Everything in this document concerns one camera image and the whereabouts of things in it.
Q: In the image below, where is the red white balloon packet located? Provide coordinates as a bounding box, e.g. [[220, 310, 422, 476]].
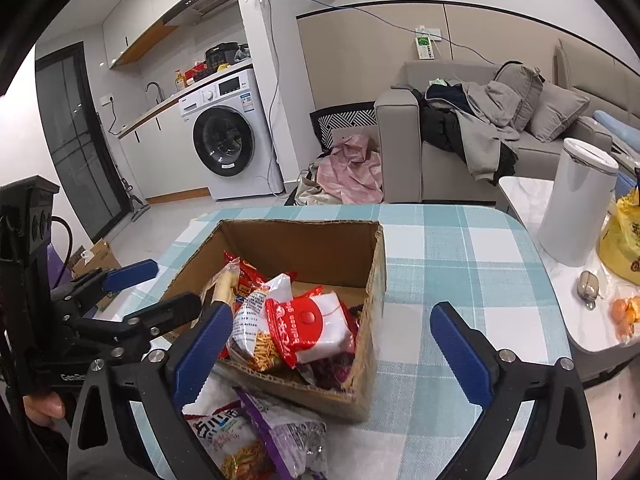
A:
[[264, 285, 361, 370]]

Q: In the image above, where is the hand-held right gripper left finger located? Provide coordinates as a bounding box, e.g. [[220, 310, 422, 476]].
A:
[[67, 301, 236, 480]]

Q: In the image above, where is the grey earbud case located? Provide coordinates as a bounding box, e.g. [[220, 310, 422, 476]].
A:
[[577, 270, 598, 306]]

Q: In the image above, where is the black cooker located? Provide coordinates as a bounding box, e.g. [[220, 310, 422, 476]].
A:
[[205, 41, 240, 73]]

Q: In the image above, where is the white red instant noodle packet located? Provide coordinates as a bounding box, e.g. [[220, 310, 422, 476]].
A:
[[227, 272, 298, 373]]

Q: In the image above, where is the red egg roll packet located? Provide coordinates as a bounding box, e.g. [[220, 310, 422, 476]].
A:
[[200, 251, 268, 306]]

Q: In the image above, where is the purple bag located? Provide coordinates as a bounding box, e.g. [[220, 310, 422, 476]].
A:
[[47, 240, 68, 286]]

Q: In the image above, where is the yellow plastic bag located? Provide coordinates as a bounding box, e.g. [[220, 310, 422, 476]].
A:
[[599, 191, 640, 286]]

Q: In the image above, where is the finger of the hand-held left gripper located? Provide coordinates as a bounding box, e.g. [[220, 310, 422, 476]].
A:
[[50, 258, 159, 321], [60, 291, 203, 366]]

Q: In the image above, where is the purple silver snack packet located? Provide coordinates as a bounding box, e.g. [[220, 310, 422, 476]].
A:
[[235, 386, 328, 480]]

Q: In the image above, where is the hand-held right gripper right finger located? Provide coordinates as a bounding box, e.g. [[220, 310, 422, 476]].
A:
[[430, 301, 598, 480]]

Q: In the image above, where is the grey cushion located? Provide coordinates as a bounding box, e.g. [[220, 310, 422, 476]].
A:
[[530, 81, 591, 143], [495, 62, 546, 133]]

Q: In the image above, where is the dark glass door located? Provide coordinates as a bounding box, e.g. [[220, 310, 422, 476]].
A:
[[35, 42, 128, 243]]

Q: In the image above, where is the white side table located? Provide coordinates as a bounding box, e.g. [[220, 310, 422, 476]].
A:
[[497, 175, 640, 391]]

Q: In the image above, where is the grey jacket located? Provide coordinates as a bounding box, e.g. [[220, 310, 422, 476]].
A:
[[452, 80, 523, 181]]

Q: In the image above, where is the light blue pillow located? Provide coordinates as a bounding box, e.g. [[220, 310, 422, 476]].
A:
[[592, 109, 640, 146]]

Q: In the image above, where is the white washing machine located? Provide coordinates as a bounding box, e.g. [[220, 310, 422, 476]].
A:
[[178, 67, 285, 202]]

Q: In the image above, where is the floor mop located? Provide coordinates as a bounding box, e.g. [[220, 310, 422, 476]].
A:
[[120, 177, 151, 223]]

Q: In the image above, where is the dark jacket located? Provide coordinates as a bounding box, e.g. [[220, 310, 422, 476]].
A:
[[420, 85, 471, 153]]

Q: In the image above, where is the white fried noodle packet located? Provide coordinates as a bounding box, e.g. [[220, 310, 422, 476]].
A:
[[182, 370, 276, 480]]

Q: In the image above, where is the white kitchen counter cabinet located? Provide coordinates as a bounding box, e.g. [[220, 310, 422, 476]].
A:
[[117, 92, 211, 201]]

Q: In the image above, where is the pink cloth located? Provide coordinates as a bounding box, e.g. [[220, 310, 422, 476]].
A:
[[316, 133, 385, 206]]

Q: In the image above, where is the small cardboard box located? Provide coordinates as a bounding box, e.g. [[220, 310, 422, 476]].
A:
[[70, 239, 123, 311]]

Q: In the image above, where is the black white patterned bag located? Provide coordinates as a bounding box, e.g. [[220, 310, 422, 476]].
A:
[[310, 101, 378, 153]]

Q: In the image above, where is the person's left hand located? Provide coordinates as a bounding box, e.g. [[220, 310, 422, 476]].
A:
[[22, 391, 67, 430]]

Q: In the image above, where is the grey sofa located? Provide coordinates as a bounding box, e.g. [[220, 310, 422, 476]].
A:
[[375, 37, 640, 206]]

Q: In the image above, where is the brown cardboard box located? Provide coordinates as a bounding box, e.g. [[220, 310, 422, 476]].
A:
[[159, 218, 387, 423]]

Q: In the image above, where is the white wall cabinet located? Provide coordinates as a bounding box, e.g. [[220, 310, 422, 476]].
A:
[[102, 0, 191, 68]]

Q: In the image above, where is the white trash bin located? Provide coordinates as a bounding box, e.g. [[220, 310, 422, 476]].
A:
[[537, 137, 621, 267]]

